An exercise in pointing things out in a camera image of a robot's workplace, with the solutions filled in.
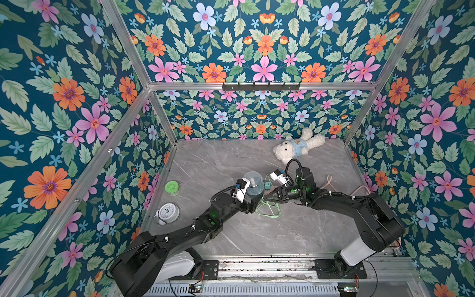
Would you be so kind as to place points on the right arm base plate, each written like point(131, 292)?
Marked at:
point(335, 269)

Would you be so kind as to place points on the green tape roll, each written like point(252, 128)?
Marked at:
point(172, 188)

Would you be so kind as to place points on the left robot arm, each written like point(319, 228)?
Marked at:
point(136, 269)

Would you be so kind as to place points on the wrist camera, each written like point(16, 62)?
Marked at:
point(279, 177)
point(241, 186)

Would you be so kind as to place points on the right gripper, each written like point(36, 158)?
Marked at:
point(281, 193)

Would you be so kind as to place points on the white alarm clock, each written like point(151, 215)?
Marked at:
point(167, 214)

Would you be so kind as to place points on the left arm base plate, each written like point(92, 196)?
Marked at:
point(206, 270)

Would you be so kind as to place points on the black hook rail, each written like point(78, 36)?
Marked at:
point(266, 86)

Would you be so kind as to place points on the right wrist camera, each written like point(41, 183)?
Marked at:
point(279, 177)

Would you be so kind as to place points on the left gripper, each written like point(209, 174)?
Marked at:
point(252, 207)

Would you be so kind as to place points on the pink power strip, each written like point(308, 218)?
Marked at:
point(268, 186)

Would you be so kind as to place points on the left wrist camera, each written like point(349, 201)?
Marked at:
point(241, 186)

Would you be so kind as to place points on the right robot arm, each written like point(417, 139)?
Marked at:
point(377, 224)

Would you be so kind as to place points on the white teddy bear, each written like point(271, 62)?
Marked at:
point(294, 148)

